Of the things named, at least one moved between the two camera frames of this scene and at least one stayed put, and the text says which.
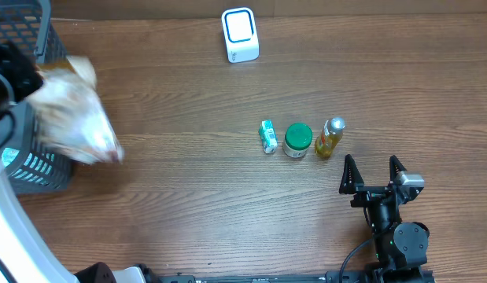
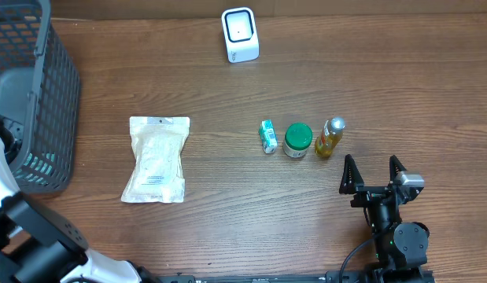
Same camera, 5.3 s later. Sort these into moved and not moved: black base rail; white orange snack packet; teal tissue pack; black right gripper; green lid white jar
Moved: white orange snack packet; teal tissue pack
Not moved: green lid white jar; black right gripper; black base rail
